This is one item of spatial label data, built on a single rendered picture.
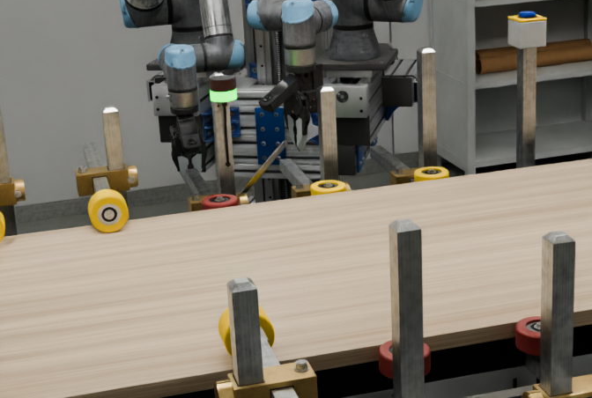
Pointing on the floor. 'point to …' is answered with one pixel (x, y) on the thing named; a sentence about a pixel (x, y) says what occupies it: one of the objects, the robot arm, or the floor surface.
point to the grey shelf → (499, 145)
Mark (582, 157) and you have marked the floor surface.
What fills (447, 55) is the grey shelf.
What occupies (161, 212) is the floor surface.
